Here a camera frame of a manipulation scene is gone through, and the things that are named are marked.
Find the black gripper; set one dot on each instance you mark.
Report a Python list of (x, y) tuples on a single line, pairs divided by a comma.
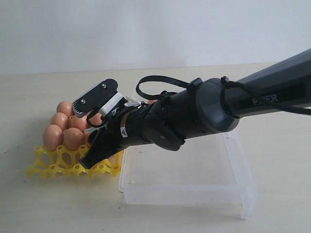
[(160, 123)]

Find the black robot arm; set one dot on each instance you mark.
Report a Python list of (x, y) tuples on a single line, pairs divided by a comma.
[(203, 108)]

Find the yellow plastic egg tray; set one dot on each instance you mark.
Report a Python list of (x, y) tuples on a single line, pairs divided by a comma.
[(62, 161)]

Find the clear plastic bin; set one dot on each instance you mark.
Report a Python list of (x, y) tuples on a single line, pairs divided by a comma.
[(211, 169)]

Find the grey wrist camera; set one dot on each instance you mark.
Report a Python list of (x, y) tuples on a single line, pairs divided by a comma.
[(101, 98)]

